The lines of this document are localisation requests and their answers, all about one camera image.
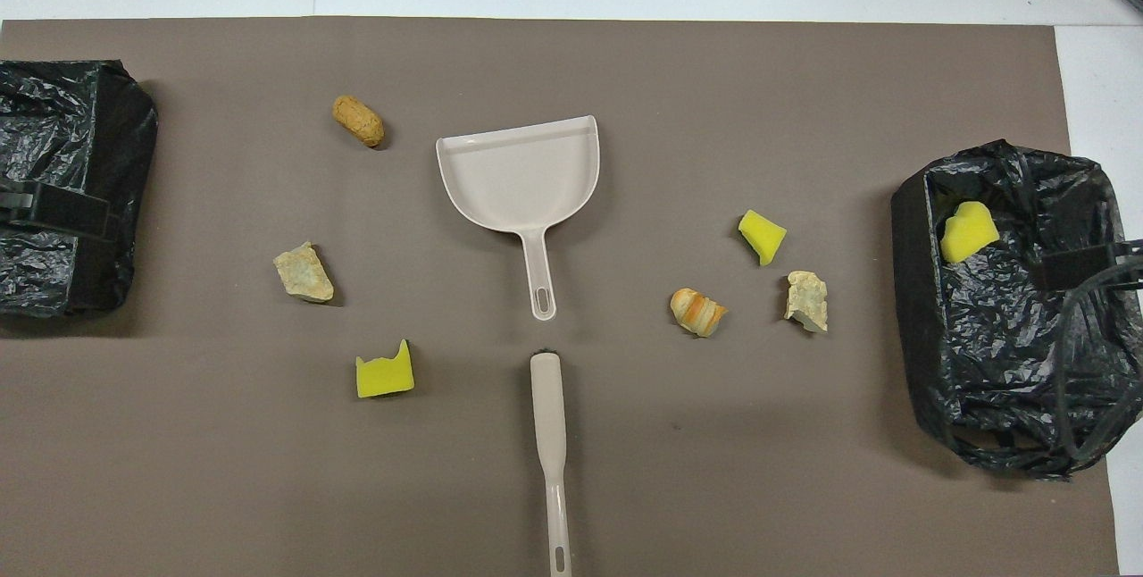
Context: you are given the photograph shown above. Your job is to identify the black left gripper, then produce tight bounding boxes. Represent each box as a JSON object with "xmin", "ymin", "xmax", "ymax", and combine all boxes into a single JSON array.
[{"xmin": 0, "ymin": 185, "xmax": 115, "ymax": 240}]

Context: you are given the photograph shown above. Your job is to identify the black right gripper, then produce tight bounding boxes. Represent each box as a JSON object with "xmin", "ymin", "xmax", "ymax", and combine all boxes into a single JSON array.
[{"xmin": 1031, "ymin": 238, "xmax": 1143, "ymax": 293}]

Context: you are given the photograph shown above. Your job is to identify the brown oval bread roll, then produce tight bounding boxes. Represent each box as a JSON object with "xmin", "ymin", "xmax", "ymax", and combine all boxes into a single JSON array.
[{"xmin": 332, "ymin": 95, "xmax": 387, "ymax": 149}]

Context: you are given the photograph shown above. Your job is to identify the yellow sponge wedge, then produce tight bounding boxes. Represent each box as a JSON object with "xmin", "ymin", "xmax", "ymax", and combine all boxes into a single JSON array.
[{"xmin": 738, "ymin": 209, "xmax": 788, "ymax": 267}]

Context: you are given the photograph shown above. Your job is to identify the notched yellow sponge piece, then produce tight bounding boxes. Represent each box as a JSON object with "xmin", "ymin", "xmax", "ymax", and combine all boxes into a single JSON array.
[{"xmin": 355, "ymin": 339, "xmax": 416, "ymax": 399}]

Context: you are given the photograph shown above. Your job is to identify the striped croissant piece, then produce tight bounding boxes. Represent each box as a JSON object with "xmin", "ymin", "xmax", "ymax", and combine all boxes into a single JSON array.
[{"xmin": 670, "ymin": 288, "xmax": 728, "ymax": 339}]

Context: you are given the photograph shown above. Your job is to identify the beige plastic dustpan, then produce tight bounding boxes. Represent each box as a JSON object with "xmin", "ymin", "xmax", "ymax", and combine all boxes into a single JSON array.
[{"xmin": 436, "ymin": 115, "xmax": 601, "ymax": 322}]

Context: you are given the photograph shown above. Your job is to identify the beige hand brush black bristles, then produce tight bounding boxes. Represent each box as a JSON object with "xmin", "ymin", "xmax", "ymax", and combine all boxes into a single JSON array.
[{"xmin": 530, "ymin": 348, "xmax": 573, "ymax": 577}]

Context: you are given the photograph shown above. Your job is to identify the black bag-lined bin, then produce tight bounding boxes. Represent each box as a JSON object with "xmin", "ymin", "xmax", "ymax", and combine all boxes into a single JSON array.
[
  {"xmin": 0, "ymin": 59, "xmax": 159, "ymax": 321},
  {"xmin": 890, "ymin": 139, "xmax": 1143, "ymax": 481}
]

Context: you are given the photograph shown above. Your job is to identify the heart-shaped yellow sponge piece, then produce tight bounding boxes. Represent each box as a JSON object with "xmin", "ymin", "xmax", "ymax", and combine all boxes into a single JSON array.
[{"xmin": 939, "ymin": 201, "xmax": 1001, "ymax": 264}]

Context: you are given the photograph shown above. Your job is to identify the brown paper table mat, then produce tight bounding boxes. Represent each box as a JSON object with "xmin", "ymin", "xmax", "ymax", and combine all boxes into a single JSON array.
[{"xmin": 0, "ymin": 17, "xmax": 1119, "ymax": 577}]

